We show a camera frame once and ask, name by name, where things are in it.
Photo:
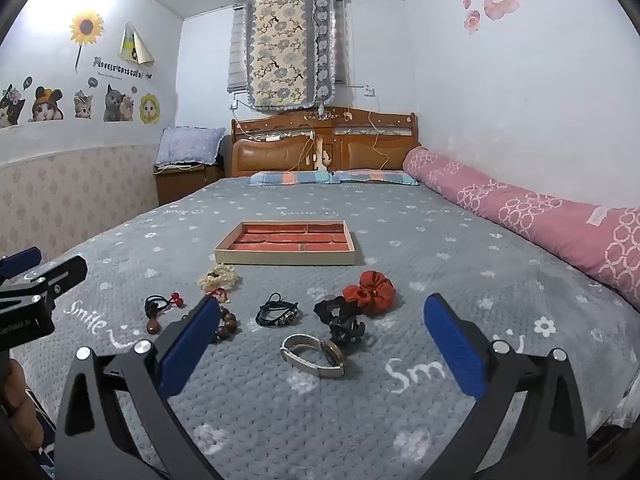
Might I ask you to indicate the cream scrunchie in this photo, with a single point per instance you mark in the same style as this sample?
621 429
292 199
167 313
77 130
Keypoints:
225 277

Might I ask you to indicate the black cat wall sticker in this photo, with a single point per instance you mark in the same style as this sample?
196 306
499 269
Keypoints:
11 110

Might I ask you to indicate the hat cat wall sticker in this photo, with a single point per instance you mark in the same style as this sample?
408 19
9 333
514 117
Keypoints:
46 107

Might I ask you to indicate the grey floral ruffled cloth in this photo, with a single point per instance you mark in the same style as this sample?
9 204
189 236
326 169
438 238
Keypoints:
325 35

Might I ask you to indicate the black scrunchie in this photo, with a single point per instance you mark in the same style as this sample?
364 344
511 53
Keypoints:
326 307

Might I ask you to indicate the lilac dotted pillow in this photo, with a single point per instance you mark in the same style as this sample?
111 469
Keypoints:
190 145

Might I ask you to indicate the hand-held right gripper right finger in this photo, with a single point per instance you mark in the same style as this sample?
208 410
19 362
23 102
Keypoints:
452 345

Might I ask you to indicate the beige floral ruffled cloth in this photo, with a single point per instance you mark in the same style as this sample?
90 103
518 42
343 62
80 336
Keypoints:
280 50

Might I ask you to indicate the curled paper poster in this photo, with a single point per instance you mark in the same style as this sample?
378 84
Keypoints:
135 45

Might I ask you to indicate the black hair claw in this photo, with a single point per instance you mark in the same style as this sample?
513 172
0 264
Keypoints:
345 331

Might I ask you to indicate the grey flower print bedspread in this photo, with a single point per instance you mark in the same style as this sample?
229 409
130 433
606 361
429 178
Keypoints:
450 260

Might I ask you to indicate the lettering wall sticker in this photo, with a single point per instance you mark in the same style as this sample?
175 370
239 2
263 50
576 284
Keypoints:
117 66

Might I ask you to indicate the brown pendant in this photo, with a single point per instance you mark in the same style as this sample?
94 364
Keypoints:
153 327

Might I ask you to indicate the grey cat wall sticker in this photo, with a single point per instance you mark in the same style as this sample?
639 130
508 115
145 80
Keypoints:
116 102

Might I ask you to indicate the wooden tray with brick lining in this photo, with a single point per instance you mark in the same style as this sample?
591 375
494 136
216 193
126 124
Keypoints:
290 241

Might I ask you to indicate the person's left hand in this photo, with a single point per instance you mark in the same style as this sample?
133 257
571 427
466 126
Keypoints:
27 410

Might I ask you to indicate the tabby kitten wall sticker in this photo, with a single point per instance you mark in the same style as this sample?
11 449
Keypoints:
84 105

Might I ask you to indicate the plaid pillow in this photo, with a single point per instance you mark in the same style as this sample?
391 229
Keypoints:
375 176
285 178

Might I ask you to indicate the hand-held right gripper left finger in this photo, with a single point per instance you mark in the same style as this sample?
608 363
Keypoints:
192 340

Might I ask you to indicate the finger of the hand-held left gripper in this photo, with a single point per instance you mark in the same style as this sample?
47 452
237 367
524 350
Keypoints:
65 272
22 260

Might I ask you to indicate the red scrunchie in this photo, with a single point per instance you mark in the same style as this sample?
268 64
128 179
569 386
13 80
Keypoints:
375 294

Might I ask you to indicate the pink rolled quilt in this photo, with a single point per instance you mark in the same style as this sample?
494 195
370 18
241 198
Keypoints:
500 200

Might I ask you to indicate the wooden headboard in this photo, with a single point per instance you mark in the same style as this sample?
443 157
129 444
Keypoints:
265 156

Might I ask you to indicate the sunflower cat wall sticker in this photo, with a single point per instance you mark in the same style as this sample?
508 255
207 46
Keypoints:
149 109

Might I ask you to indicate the wooden nightstand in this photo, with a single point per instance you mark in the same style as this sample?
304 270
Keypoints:
180 186

